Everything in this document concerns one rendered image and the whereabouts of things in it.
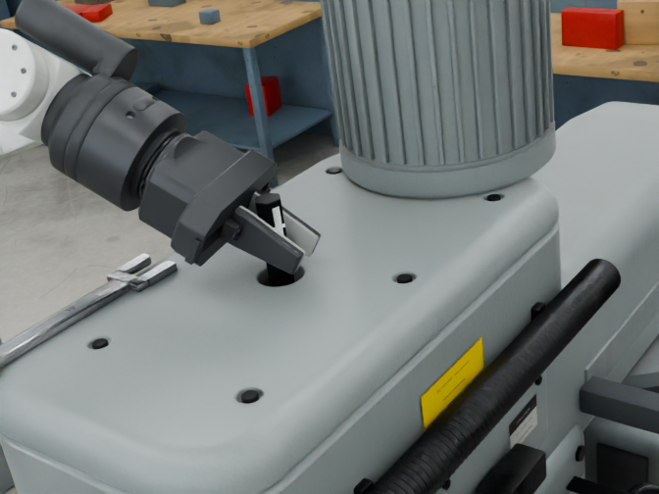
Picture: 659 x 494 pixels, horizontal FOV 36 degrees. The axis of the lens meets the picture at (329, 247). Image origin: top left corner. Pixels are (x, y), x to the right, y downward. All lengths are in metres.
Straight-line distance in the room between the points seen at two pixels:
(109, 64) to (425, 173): 0.28
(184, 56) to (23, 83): 6.38
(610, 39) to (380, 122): 3.84
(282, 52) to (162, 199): 5.78
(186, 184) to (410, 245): 0.19
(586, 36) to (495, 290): 3.94
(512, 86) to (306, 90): 5.65
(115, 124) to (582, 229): 0.54
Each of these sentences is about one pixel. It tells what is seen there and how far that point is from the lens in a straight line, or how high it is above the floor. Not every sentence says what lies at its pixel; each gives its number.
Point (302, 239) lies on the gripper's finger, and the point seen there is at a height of 1.92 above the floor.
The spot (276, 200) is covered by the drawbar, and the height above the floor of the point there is 1.96.
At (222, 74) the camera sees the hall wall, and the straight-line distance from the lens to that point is 6.95.
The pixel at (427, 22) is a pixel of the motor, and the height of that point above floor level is 2.04.
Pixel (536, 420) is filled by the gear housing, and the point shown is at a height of 1.67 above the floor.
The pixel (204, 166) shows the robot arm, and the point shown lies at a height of 1.98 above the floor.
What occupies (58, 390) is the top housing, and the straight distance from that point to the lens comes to 0.71.
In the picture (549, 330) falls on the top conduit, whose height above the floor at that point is 1.80.
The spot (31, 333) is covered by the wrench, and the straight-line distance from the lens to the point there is 0.78.
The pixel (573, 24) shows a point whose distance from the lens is 4.74.
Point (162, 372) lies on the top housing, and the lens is 0.70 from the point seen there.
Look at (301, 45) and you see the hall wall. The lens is 6.41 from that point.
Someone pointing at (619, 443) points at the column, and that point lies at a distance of 1.21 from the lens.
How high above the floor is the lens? 2.26
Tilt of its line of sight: 26 degrees down
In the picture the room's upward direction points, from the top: 8 degrees counter-clockwise
